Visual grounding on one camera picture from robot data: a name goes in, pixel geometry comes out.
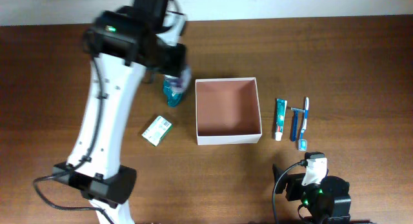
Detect blue white toothbrush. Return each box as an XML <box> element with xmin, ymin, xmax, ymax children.
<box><xmin>298</xmin><ymin>97</ymin><xmax>309</xmax><ymax>151</ymax></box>

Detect teal mouthwash bottle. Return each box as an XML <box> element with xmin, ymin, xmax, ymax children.
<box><xmin>163</xmin><ymin>78</ymin><xmax>185</xmax><ymax>107</ymax></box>

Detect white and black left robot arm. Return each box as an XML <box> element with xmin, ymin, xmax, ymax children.
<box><xmin>53</xmin><ymin>0</ymin><xmax>191</xmax><ymax>223</ymax></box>

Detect white cardboard box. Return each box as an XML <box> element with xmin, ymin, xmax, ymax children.
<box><xmin>195</xmin><ymin>77</ymin><xmax>263</xmax><ymax>146</ymax></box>

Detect blue disposable razor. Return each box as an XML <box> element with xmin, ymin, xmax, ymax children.
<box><xmin>290</xmin><ymin>107</ymin><xmax>305</xmax><ymax>142</ymax></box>

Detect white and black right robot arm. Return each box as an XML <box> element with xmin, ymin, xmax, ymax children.
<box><xmin>272</xmin><ymin>163</ymin><xmax>351</xmax><ymax>224</ymax></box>

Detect green white soap box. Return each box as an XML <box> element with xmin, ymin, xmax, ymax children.
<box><xmin>141</xmin><ymin>116</ymin><xmax>173</xmax><ymax>147</ymax></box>

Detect teal toothpaste tube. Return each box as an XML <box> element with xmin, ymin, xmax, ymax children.
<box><xmin>274</xmin><ymin>99</ymin><xmax>287</xmax><ymax>141</ymax></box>

